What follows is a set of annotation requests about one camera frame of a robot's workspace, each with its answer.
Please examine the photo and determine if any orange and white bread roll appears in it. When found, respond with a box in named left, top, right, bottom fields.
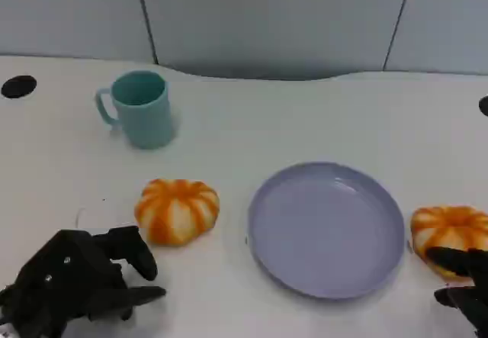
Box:
left=133, top=178, right=221, bottom=247
left=409, top=204, right=488, bottom=281

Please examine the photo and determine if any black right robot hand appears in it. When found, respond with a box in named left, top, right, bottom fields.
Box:
left=424, top=246, right=488, bottom=338

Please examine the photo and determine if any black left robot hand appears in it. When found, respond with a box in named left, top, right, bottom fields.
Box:
left=0, top=226, right=168, bottom=338

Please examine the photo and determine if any lilac plate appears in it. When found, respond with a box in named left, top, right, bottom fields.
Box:
left=247, top=162, right=406, bottom=301

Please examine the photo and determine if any pale green mug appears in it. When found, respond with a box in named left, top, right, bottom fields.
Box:
left=95, top=70, right=177, bottom=150

